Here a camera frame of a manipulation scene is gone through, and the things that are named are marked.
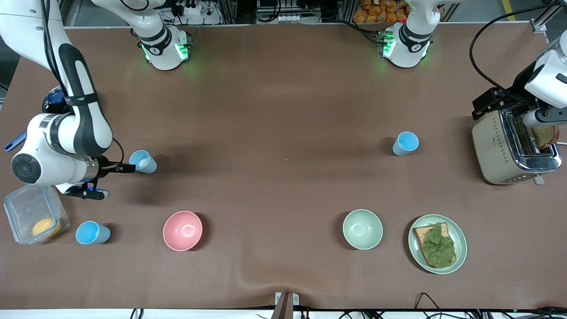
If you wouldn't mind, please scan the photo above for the brown table mat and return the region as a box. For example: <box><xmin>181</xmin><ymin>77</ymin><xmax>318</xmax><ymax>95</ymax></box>
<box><xmin>0</xmin><ymin>22</ymin><xmax>567</xmax><ymax>311</ymax></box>

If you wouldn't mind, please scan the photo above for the pale green bowl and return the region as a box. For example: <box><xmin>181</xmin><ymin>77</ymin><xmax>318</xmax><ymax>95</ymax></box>
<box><xmin>342</xmin><ymin>209</ymin><xmax>383</xmax><ymax>250</ymax></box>

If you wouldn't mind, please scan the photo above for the metal table clamp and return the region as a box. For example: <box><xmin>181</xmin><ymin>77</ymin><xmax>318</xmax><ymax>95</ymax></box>
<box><xmin>275</xmin><ymin>292</ymin><xmax>300</xmax><ymax>319</ymax></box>

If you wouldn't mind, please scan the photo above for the black loose cable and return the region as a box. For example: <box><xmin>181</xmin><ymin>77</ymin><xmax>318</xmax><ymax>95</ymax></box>
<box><xmin>414</xmin><ymin>292</ymin><xmax>443</xmax><ymax>319</ymax></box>

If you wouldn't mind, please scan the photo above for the beige and chrome toaster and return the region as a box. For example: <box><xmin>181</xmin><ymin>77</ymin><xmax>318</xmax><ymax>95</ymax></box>
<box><xmin>472</xmin><ymin>109</ymin><xmax>562</xmax><ymax>186</ymax></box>

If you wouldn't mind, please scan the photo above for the pink bowl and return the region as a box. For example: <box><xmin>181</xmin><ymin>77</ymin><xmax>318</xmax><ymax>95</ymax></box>
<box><xmin>163</xmin><ymin>211</ymin><xmax>203</xmax><ymax>252</ymax></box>

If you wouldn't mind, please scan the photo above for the bag of orange snacks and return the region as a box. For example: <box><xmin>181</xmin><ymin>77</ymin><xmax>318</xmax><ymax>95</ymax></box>
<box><xmin>353</xmin><ymin>0</ymin><xmax>410</xmax><ymax>23</ymax></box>

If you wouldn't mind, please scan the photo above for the dark saucepan with blue handle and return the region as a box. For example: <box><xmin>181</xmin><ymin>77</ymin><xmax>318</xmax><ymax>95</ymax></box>
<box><xmin>4</xmin><ymin>89</ymin><xmax>67</xmax><ymax>152</ymax></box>

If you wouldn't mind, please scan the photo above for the green lettuce leaf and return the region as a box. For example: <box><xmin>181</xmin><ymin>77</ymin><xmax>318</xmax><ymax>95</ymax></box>
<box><xmin>420</xmin><ymin>223</ymin><xmax>456</xmax><ymax>268</ymax></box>

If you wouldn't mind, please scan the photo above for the clear container with blue rim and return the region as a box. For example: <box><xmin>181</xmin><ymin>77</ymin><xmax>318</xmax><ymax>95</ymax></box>
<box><xmin>4</xmin><ymin>184</ymin><xmax>70</xmax><ymax>245</ymax></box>

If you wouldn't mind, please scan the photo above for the glass lid with blue knob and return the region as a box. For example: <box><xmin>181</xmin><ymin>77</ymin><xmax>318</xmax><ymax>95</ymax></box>
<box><xmin>43</xmin><ymin>87</ymin><xmax>68</xmax><ymax>111</ymax></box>

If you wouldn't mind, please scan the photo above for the white power strip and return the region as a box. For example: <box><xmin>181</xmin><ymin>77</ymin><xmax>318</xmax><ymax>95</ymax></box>
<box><xmin>176</xmin><ymin>1</ymin><xmax>214</xmax><ymax>16</ymax></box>
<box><xmin>278</xmin><ymin>13</ymin><xmax>318</xmax><ymax>23</ymax></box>

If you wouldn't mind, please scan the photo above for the light blue plastic cup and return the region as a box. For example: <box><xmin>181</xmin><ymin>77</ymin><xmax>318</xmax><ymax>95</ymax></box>
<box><xmin>392</xmin><ymin>131</ymin><xmax>419</xmax><ymax>156</ymax></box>
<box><xmin>75</xmin><ymin>221</ymin><xmax>111</xmax><ymax>245</ymax></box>
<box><xmin>129</xmin><ymin>150</ymin><xmax>158</xmax><ymax>174</ymax></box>

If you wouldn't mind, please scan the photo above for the yellow fruit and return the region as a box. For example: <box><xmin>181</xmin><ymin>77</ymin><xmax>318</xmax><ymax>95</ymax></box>
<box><xmin>32</xmin><ymin>217</ymin><xmax>62</xmax><ymax>237</ymax></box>

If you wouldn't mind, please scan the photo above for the toast slice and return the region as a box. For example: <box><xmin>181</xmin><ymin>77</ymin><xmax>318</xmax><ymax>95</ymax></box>
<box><xmin>413</xmin><ymin>222</ymin><xmax>457</xmax><ymax>268</ymax></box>

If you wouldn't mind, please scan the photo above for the pale green plate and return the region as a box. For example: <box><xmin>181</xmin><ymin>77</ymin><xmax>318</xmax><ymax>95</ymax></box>
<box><xmin>408</xmin><ymin>214</ymin><xmax>467</xmax><ymax>274</ymax></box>

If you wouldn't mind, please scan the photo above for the brown bread slice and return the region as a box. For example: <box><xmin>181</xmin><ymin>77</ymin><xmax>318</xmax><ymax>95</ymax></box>
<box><xmin>532</xmin><ymin>125</ymin><xmax>559</xmax><ymax>150</ymax></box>

